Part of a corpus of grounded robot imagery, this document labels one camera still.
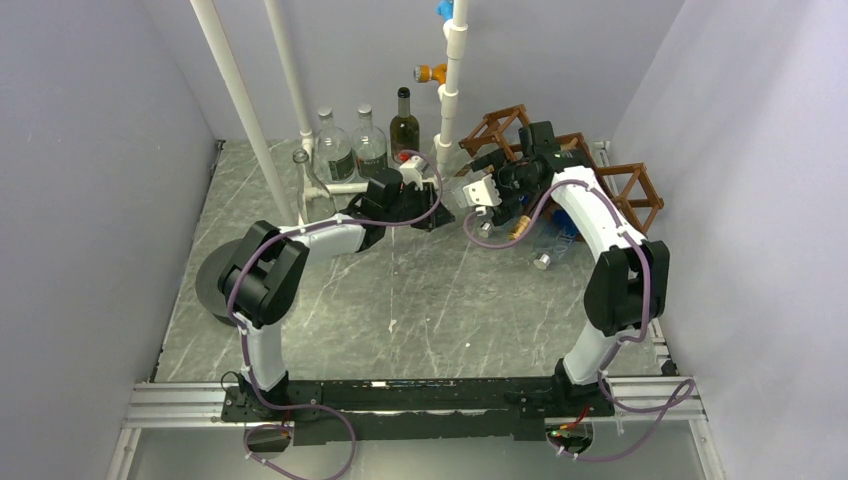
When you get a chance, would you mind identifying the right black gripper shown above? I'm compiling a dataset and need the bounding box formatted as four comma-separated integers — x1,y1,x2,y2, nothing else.
470,149,541,226

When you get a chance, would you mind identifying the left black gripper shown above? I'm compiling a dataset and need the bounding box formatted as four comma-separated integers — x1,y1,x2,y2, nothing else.
384,182,456,231

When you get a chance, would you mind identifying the dark bottle gold cap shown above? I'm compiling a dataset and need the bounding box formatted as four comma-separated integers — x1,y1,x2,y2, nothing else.
508,215,533,241

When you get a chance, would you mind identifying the dark bottle silver cap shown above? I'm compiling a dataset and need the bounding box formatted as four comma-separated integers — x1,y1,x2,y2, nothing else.
390,87,420,164

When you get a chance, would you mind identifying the clear bottle dark label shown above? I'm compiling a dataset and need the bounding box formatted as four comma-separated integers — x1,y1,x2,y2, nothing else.
352,104,388,179

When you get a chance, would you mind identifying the clear bottle red green label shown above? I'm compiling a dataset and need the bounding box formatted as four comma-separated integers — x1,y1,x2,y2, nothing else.
315,107,355,184

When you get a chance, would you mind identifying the small dark capped bottle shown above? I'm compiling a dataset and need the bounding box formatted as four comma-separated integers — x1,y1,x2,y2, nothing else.
443,181,471,211

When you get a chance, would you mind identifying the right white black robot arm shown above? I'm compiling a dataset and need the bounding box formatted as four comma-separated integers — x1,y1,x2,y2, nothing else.
474,121,670,415

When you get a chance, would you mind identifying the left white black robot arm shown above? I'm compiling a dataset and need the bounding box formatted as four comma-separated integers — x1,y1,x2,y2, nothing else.
218,169,454,420

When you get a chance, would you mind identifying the blue labelled clear bottle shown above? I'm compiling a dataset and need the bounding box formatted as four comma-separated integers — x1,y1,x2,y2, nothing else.
477,221,498,239

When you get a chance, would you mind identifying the brown wooden wine rack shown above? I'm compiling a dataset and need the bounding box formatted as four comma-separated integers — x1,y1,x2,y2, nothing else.
459,104,664,234

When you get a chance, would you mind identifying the lower blue clear bottle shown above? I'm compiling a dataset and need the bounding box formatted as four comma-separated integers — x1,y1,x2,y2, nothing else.
532,219,579,270

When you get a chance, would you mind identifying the standing clear empty bottle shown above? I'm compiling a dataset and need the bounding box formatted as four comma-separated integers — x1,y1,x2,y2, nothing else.
292,148,337,224

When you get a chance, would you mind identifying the orange valve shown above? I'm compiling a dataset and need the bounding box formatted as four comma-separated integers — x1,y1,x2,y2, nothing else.
413,63,447,85

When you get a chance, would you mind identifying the blue valve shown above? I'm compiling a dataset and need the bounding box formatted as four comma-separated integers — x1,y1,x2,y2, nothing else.
436,0,454,21

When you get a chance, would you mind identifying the slanted white pvc pipe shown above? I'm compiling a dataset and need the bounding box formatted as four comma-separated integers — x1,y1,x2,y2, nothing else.
190,0,298,225

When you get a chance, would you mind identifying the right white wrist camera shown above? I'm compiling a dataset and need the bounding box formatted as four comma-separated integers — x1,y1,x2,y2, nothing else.
461,172,502,208

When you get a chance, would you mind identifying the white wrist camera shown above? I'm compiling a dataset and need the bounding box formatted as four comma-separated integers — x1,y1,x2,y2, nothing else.
461,172,502,208
398,155,430,190

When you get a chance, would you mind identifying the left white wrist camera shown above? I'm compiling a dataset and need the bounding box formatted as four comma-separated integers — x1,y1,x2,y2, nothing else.
398,155,430,190

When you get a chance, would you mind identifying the white pvc pipe frame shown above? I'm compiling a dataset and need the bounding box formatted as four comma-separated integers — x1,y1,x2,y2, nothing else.
264,1,468,179

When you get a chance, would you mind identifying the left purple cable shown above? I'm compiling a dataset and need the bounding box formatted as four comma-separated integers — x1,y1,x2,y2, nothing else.
225,150,444,480

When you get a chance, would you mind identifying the purple cable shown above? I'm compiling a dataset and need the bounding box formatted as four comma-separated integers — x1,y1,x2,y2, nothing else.
462,180,697,464
225,150,444,480

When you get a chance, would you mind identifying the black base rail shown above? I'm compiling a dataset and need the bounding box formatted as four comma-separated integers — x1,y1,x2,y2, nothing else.
221,368,614,446

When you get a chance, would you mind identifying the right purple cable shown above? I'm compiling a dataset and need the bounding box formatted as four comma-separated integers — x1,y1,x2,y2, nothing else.
462,180,697,464

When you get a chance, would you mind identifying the aluminium frame rail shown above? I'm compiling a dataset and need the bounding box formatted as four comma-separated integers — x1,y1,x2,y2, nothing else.
120,376,726,479

